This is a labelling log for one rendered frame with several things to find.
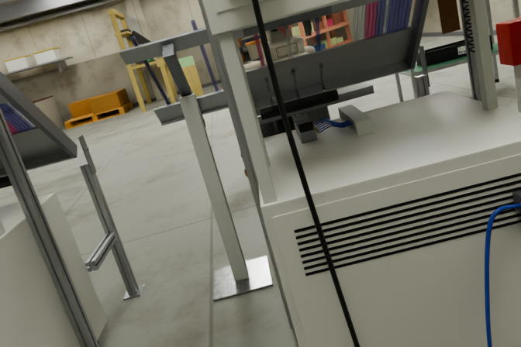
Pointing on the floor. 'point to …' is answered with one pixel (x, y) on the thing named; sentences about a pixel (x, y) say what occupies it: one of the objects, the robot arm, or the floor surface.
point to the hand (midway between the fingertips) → (288, 33)
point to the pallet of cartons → (98, 108)
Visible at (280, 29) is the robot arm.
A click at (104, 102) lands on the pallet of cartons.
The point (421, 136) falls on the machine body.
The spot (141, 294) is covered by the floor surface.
